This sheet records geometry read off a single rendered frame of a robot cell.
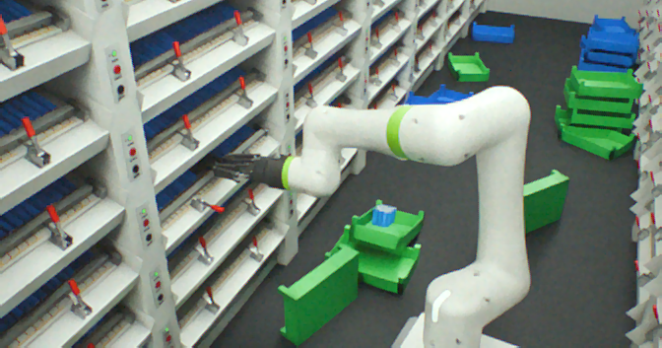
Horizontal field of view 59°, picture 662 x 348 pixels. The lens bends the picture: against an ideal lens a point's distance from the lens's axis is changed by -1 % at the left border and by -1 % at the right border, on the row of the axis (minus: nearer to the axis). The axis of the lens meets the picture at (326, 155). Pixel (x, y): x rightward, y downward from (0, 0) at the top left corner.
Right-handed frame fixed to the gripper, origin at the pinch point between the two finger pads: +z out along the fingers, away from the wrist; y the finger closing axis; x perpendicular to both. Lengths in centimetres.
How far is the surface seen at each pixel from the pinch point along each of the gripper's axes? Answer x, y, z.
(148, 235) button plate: 0.5, 34.0, -5.7
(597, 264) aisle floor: 74, -80, -103
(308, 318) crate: 55, -4, -22
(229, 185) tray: 8.2, -1.9, -3.5
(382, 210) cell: 55, -67, -24
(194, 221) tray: 8.6, 16.2, -4.1
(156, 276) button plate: 13.4, 33.8, -3.8
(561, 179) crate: 52, -102, -87
